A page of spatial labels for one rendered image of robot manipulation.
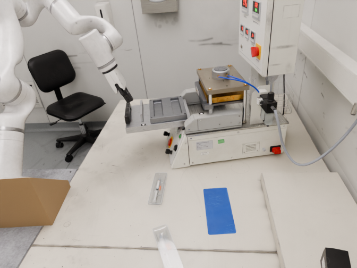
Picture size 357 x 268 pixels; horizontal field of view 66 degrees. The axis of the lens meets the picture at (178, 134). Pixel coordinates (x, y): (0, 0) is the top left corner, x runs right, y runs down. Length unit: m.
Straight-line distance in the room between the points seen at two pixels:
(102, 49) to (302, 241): 1.00
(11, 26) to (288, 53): 1.12
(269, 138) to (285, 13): 0.53
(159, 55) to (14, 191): 1.98
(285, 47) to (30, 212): 1.14
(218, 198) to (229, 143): 0.26
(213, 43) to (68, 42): 1.40
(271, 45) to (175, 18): 1.64
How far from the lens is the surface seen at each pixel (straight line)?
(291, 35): 1.16
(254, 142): 1.30
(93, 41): 1.18
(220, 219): 1.08
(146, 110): 1.35
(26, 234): 1.25
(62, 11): 1.32
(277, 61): 1.17
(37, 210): 1.18
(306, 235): 1.03
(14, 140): 1.22
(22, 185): 1.11
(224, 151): 1.28
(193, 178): 1.24
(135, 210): 1.15
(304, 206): 1.11
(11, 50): 1.34
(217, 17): 2.66
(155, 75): 2.85
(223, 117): 1.19
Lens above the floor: 1.58
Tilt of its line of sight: 32 degrees down
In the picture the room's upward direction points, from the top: 6 degrees counter-clockwise
